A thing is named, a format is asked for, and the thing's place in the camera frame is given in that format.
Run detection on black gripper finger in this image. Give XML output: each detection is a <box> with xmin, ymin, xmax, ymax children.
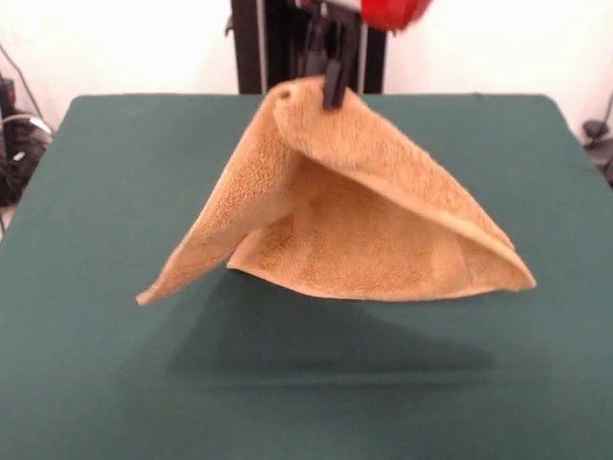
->
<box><xmin>302</xmin><ymin>11</ymin><xmax>329</xmax><ymax>79</ymax></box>
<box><xmin>322</xmin><ymin>12</ymin><xmax>359</xmax><ymax>110</ymax></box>

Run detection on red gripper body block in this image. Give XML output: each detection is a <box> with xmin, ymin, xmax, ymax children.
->
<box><xmin>295</xmin><ymin>0</ymin><xmax>438</xmax><ymax>33</ymax></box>

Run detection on tan terry towel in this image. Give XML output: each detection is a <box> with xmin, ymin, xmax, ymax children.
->
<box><xmin>135</xmin><ymin>75</ymin><xmax>537</xmax><ymax>308</ymax></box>

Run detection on black floor plug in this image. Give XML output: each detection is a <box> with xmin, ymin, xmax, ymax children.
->
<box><xmin>582</xmin><ymin>119</ymin><xmax>609</xmax><ymax>145</ymax></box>

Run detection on dark green table cloth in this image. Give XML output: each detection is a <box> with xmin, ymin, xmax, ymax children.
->
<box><xmin>0</xmin><ymin>93</ymin><xmax>613</xmax><ymax>460</ymax></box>

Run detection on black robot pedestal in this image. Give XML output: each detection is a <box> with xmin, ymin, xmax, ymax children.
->
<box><xmin>224</xmin><ymin>0</ymin><xmax>398</xmax><ymax>96</ymax></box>

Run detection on black and white cable bundle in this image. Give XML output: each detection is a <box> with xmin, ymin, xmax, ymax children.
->
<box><xmin>0</xmin><ymin>109</ymin><xmax>54</xmax><ymax>207</ymax></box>

